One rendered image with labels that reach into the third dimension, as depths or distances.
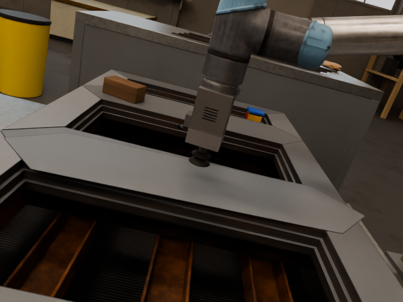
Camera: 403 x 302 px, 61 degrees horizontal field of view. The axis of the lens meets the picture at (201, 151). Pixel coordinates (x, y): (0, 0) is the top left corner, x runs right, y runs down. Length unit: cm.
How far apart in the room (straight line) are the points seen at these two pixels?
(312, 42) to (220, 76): 15
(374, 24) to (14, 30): 314
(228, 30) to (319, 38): 14
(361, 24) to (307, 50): 19
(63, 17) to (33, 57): 352
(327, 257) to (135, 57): 111
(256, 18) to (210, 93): 14
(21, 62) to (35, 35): 28
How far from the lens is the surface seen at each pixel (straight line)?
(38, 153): 69
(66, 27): 705
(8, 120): 114
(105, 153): 72
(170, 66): 146
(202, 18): 877
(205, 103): 59
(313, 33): 60
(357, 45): 75
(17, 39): 355
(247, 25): 58
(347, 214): 78
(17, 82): 366
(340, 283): 61
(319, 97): 154
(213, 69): 59
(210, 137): 60
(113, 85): 110
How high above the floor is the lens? 118
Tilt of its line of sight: 22 degrees down
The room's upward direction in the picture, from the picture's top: 15 degrees clockwise
